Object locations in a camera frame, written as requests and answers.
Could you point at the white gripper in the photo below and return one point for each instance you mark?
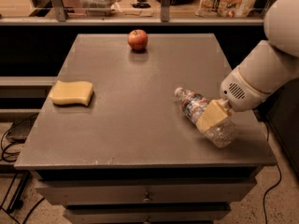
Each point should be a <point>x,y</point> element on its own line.
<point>241,92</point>

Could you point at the clear plastic water bottle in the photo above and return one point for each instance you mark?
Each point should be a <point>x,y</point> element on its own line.
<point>211,118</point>

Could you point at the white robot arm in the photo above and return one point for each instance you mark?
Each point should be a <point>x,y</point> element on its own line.
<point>271,64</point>

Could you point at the grey drawer cabinet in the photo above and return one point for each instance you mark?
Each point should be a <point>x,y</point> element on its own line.
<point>99,161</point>

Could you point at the red apple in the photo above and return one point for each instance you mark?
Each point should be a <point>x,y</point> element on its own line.
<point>137,40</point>

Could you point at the printed snack bag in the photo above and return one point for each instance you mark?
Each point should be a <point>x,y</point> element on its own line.
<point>225,8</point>

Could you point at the round drawer knob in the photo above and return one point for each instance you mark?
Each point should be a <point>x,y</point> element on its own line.
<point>147,198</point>

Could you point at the yellow sponge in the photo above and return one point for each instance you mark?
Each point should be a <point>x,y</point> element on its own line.
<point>70,93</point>

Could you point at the clear plastic container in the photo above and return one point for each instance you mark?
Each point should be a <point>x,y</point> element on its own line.
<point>98,7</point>

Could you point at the metal shelf rail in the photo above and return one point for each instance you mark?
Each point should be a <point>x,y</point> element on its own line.
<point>124,13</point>

